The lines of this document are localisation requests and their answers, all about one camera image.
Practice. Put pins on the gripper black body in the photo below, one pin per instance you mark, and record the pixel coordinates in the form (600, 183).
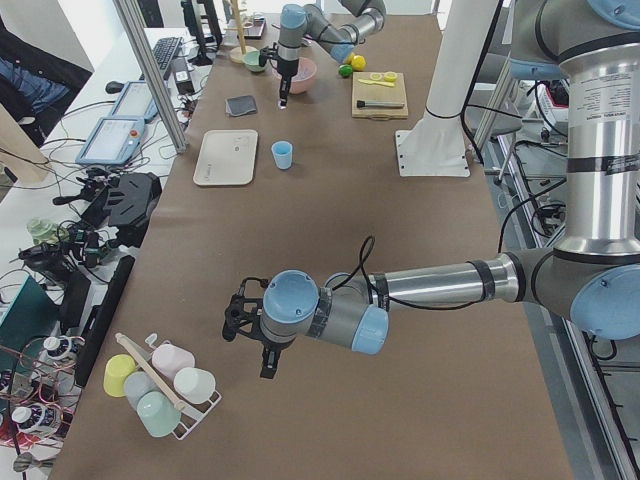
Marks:
(270, 345)
(286, 69)

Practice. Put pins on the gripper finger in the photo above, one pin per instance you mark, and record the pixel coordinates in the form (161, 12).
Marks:
(280, 92)
(286, 89)
(270, 360)

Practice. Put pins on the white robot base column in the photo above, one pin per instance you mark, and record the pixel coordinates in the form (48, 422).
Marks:
(435, 146)

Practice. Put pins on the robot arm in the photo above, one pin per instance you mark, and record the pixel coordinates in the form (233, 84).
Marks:
(590, 277)
(297, 21)

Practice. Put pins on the clear ice cubes pile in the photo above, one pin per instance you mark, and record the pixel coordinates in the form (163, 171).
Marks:
(306, 70)

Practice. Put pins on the light blue plastic cup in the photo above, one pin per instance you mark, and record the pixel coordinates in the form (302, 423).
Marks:
(282, 152)

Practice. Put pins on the wooden cup stand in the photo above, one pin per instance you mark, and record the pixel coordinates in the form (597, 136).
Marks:
(235, 29)

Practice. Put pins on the white cup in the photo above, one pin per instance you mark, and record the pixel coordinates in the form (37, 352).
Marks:
(195, 385)

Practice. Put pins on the white cup rack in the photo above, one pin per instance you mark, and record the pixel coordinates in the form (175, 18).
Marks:
(191, 415)

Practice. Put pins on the pink cup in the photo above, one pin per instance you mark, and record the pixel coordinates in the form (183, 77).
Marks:
(168, 359)

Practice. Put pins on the mint cup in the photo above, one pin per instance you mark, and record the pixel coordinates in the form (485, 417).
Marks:
(158, 414)

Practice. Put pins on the grey cup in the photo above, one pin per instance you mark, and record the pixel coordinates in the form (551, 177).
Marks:
(136, 385)

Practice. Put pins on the yellow cup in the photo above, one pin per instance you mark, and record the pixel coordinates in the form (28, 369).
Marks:
(117, 369)

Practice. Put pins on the pink bowl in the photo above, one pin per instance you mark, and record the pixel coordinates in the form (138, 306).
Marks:
(301, 87)

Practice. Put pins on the mint green bowl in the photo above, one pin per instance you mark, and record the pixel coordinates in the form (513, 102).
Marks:
(252, 62)

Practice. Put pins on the grey folded cloth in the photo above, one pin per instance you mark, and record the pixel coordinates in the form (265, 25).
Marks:
(240, 106)

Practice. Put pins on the green lime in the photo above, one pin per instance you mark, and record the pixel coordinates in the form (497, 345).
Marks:
(345, 71)

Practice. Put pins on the metal muddler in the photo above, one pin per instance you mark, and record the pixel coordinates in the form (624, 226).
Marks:
(362, 104)

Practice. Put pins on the wooden cutting board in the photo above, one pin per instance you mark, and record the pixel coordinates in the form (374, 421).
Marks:
(378, 93)

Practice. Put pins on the cream plastic tray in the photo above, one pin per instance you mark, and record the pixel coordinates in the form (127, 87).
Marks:
(226, 158)

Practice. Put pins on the black monitor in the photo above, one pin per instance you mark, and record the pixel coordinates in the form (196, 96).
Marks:
(207, 46)

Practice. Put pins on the yellow plastic knife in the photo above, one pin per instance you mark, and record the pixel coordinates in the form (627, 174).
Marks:
(377, 83)

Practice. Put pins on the black keyboard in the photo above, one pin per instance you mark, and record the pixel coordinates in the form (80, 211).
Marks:
(165, 50)

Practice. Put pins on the teach pendant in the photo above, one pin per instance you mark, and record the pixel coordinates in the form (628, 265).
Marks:
(135, 99)
(113, 141)

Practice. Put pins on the person in dark jacket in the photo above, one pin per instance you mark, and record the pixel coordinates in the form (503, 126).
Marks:
(37, 87)

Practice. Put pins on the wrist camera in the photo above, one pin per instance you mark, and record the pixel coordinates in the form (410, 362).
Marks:
(267, 54)
(242, 316)

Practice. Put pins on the aluminium frame post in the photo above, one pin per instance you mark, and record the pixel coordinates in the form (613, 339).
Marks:
(133, 25)

